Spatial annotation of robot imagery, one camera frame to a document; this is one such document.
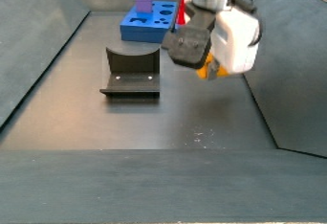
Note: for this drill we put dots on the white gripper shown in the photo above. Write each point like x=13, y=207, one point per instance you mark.
x=234, y=40

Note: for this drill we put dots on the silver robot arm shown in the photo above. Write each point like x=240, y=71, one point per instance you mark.
x=223, y=5

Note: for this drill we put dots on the blue shape sorter board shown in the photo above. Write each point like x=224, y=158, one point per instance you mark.
x=147, y=27

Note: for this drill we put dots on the black curved fixture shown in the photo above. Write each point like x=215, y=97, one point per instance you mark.
x=134, y=74

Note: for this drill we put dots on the red hexagonal prism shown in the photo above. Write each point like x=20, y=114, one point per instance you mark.
x=180, y=17

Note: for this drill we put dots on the purple rectangular block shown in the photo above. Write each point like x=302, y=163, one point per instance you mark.
x=143, y=6

